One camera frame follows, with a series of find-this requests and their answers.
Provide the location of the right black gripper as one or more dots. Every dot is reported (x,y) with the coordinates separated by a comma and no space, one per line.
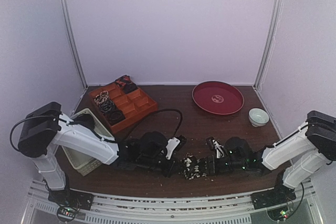
(210,164)

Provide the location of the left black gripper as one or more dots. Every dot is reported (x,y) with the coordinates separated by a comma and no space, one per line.
(172,169)

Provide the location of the black white floral tie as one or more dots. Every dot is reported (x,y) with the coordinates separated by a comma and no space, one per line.
(193,167)

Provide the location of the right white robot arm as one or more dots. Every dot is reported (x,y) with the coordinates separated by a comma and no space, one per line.
(313,141)

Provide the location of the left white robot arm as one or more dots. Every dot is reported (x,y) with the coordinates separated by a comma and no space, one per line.
(49,126)

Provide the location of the small celadon bowl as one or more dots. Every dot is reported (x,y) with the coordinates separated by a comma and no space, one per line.
(258,117)

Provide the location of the red round plate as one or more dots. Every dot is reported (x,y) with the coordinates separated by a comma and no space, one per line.
(218,98)

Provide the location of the orange compartment tray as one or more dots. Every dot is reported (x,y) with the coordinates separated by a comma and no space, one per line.
(134,106)

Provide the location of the dark rolled tie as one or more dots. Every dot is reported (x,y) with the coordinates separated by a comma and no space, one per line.
(114,117)

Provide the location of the pale green perforated basket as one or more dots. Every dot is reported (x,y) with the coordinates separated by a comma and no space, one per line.
(83,163)

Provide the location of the black white rolled tie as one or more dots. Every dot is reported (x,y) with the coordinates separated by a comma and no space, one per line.
(107,106)

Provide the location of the black tie in basket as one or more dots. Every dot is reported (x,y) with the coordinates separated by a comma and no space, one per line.
(85,120)

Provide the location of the beige patterned rolled tie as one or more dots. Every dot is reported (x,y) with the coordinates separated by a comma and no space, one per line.
(102,97)

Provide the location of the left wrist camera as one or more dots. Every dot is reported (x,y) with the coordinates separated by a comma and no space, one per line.
(174,144)

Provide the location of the front aluminium rail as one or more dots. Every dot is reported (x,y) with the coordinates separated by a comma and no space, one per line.
(218,209)

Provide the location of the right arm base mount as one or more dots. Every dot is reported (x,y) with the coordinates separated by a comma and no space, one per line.
(280,194)

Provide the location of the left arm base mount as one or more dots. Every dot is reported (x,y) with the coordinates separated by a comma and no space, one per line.
(69,202)

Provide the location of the right aluminium frame post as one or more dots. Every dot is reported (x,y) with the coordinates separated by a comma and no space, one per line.
(274,21)

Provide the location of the aluminium frame post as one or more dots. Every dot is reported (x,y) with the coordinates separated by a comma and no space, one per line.
(72,43)
(274,21)

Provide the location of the left aluminium frame post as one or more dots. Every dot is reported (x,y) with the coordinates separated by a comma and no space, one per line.
(72,43)

